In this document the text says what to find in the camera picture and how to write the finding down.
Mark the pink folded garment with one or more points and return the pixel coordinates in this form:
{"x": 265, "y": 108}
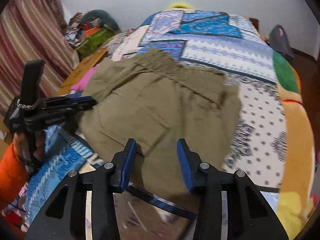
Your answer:
{"x": 81, "y": 85}

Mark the yellow plush item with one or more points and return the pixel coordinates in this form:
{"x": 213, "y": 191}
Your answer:
{"x": 180, "y": 6}

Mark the orange yellow fleece blanket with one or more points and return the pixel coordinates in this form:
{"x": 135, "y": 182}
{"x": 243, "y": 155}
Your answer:
{"x": 294, "y": 201}

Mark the striped red curtain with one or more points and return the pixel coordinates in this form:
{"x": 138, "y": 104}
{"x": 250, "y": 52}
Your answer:
{"x": 31, "y": 30}

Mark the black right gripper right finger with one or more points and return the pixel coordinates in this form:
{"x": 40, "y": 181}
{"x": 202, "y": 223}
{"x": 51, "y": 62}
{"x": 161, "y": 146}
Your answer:
{"x": 189, "y": 164}

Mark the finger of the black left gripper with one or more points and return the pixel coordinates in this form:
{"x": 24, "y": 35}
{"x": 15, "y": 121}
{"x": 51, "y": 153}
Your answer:
{"x": 63, "y": 107}

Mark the olive khaki cargo pants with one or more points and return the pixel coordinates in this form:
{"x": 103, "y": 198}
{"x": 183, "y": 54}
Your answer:
{"x": 155, "y": 100}

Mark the green cloth bundle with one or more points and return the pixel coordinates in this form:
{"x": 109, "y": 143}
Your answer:
{"x": 93, "y": 42}

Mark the grey teal plush pillow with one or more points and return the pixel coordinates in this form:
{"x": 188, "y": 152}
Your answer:
{"x": 102, "y": 19}

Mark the person's left hand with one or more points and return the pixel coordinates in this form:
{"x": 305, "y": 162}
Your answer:
{"x": 21, "y": 146}

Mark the blue patchwork bedspread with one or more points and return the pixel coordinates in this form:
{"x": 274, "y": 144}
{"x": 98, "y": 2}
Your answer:
{"x": 226, "y": 42}

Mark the dark grey cap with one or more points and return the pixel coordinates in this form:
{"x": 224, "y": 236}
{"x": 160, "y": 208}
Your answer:
{"x": 279, "y": 42}

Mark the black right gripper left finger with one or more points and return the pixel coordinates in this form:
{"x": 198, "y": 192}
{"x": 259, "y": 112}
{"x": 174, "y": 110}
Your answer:
{"x": 123, "y": 165}

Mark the brown cardboard box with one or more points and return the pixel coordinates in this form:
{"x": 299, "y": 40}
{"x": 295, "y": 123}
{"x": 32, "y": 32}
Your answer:
{"x": 83, "y": 67}

